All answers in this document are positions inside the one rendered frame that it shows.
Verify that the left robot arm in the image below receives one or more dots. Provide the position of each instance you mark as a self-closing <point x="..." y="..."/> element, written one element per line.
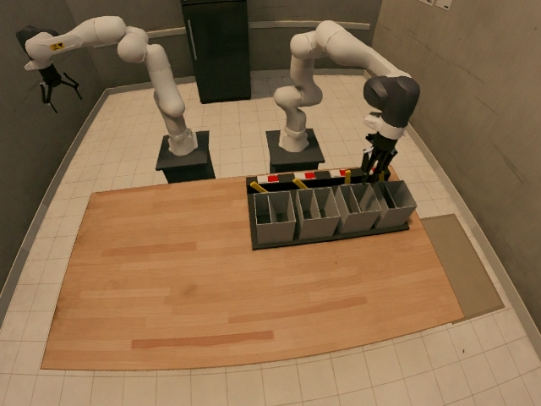
<point x="395" y="96"/>

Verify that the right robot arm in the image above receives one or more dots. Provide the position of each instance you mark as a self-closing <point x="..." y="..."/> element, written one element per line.
<point x="40" y="44"/>

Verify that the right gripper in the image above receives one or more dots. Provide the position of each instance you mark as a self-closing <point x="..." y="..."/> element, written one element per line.
<point x="48" y="75"/>

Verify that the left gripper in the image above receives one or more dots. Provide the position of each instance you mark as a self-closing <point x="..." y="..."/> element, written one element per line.
<point x="384" y="153"/>

